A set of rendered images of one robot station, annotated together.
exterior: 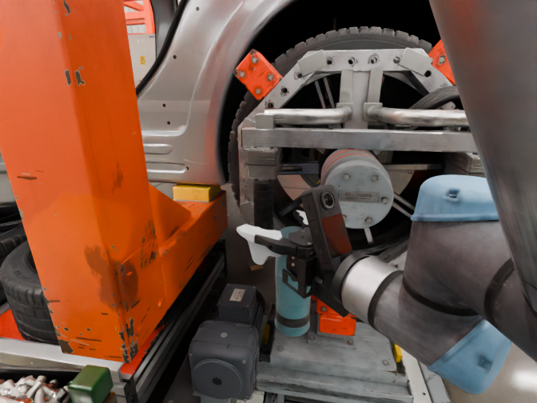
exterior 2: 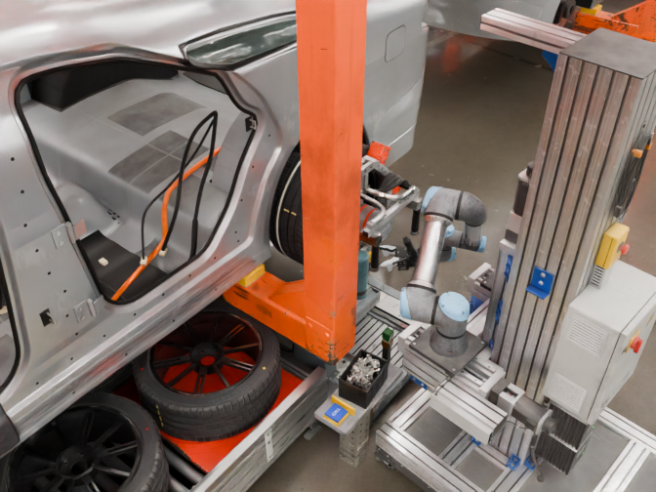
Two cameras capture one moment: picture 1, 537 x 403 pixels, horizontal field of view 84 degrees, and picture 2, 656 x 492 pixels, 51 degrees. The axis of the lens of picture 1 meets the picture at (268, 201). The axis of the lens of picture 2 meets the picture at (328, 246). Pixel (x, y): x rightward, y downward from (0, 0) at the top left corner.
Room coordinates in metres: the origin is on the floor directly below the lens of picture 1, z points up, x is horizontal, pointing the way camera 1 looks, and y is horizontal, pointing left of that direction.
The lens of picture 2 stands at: (-0.44, 2.20, 2.85)
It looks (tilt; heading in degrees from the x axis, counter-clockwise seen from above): 39 degrees down; 298
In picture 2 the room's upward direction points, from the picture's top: straight up
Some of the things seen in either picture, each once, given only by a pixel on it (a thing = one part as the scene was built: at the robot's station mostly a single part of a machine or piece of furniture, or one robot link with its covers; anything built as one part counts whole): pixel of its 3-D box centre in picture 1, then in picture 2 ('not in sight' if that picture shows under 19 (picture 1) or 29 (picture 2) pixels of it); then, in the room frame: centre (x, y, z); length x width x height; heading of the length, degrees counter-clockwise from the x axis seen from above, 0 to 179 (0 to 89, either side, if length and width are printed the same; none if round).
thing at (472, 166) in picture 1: (473, 165); (412, 201); (0.48, -0.33, 0.93); 0.09 x 0.05 x 0.05; 170
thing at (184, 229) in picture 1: (177, 209); (272, 287); (0.88, 0.29, 0.69); 0.52 x 0.17 x 0.35; 170
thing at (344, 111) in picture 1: (310, 96); (365, 203); (0.60, -0.08, 1.03); 0.19 x 0.18 x 0.11; 170
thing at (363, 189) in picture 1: (352, 183); (367, 221); (0.64, -0.19, 0.85); 0.21 x 0.14 x 0.14; 170
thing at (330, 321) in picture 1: (337, 292); not in sight; (0.74, -0.20, 0.48); 0.16 x 0.12 x 0.17; 170
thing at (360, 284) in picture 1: (372, 289); not in sight; (0.31, -0.13, 0.81); 0.08 x 0.05 x 0.08; 125
